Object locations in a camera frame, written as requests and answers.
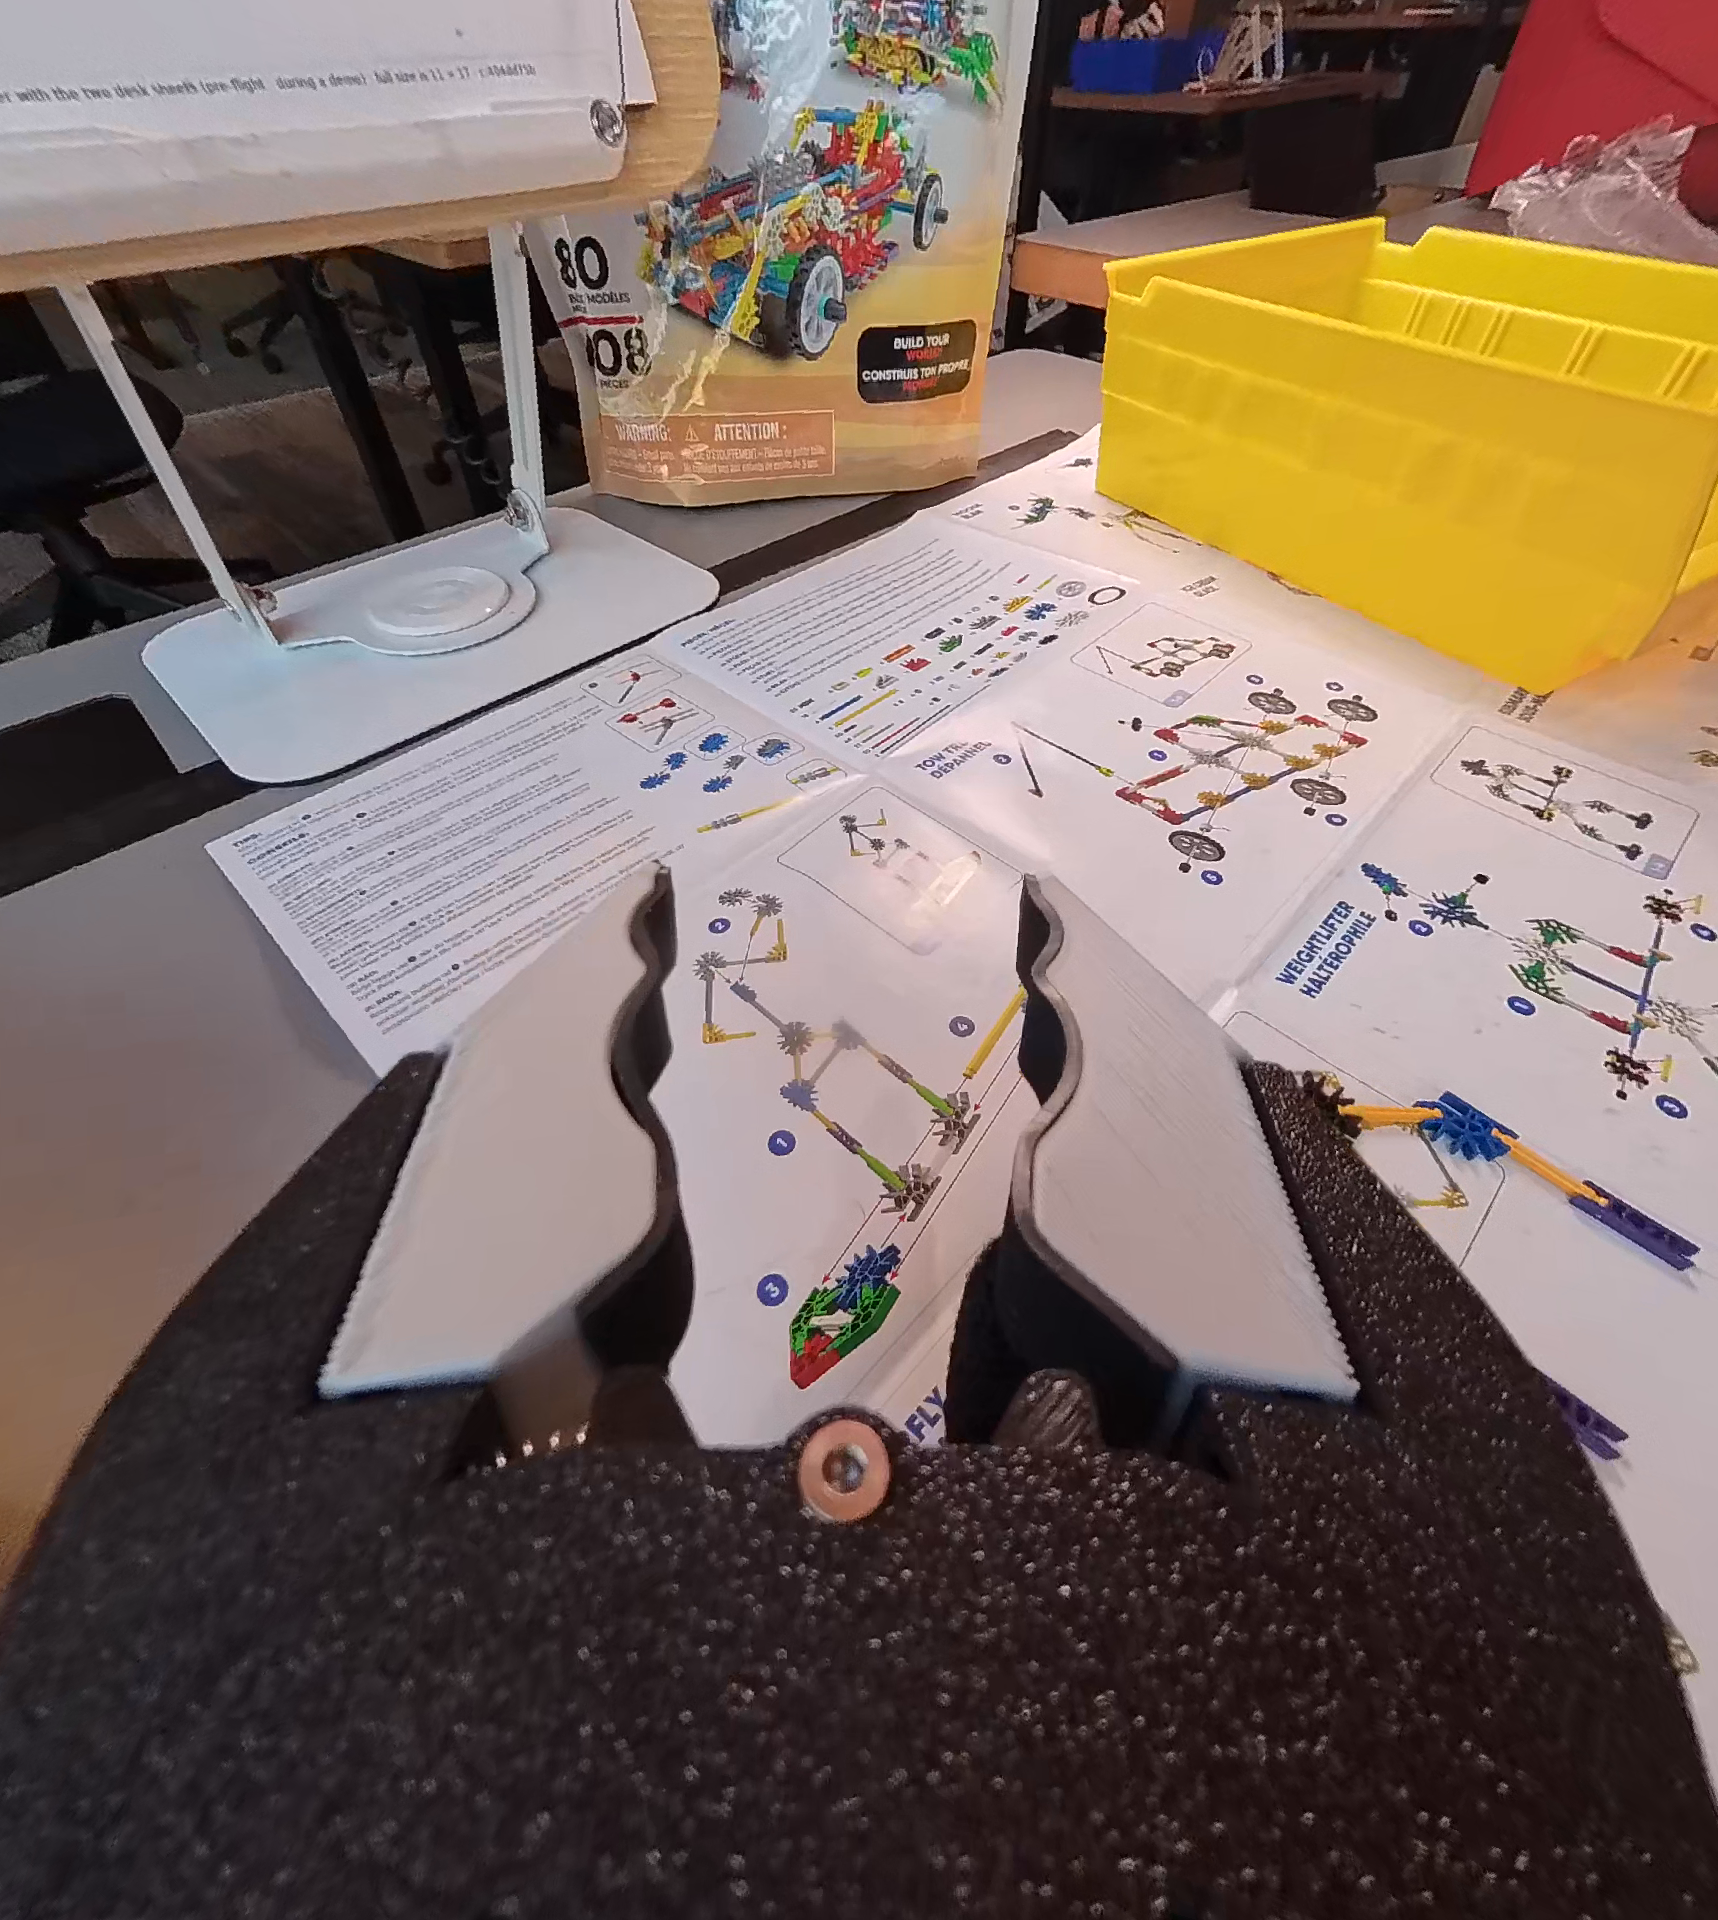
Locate blue storage bin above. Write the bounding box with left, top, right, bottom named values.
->
left=1069, top=32, right=1228, bottom=91

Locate background table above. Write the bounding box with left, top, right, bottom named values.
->
left=1013, top=192, right=1387, bottom=309

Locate wooden board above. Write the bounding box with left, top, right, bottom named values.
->
left=0, top=0, right=726, bottom=309

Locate toy rod and connector assembly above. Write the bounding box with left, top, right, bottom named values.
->
left=1300, top=1067, right=1702, bottom=1463

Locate grey desk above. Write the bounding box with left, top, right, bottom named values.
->
left=0, top=343, right=1718, bottom=1920

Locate tan toy building set bag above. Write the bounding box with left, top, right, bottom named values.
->
left=521, top=0, right=1042, bottom=511

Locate white lamp stand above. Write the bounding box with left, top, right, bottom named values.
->
left=49, top=223, right=725, bottom=786

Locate red paper folder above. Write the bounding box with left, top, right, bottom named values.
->
left=1466, top=0, right=1718, bottom=228

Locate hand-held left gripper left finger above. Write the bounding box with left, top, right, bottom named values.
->
left=317, top=861, right=697, bottom=1454

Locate white printed instruction sheet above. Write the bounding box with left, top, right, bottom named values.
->
left=207, top=426, right=1718, bottom=1920

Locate dark background shelf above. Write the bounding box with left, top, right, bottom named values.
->
left=1039, top=0, right=1493, bottom=220

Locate clear plastic bag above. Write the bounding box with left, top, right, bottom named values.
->
left=1488, top=119, right=1718, bottom=230

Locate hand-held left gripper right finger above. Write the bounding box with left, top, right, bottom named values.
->
left=948, top=874, right=1365, bottom=1450

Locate white banner sheet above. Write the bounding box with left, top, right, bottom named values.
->
left=0, top=0, right=659, bottom=264

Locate black office chair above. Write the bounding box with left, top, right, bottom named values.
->
left=0, top=365, right=276, bottom=648

